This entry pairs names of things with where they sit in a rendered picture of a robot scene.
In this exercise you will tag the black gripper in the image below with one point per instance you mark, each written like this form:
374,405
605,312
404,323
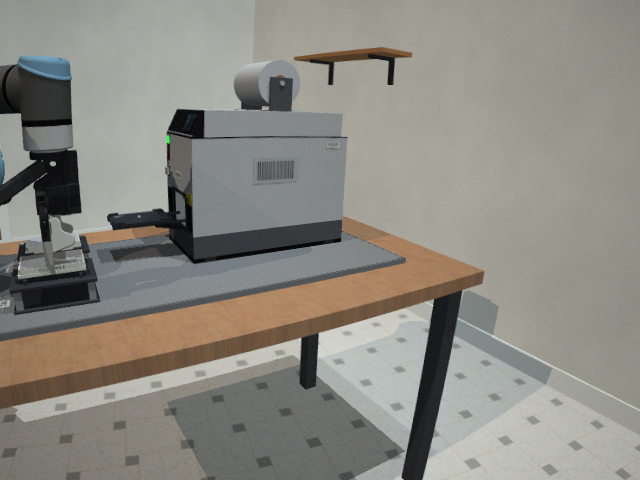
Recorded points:
53,202

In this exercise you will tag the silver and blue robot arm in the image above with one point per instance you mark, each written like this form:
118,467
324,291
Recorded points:
39,87

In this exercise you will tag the grey cylinder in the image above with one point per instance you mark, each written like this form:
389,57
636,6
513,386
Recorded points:
252,81

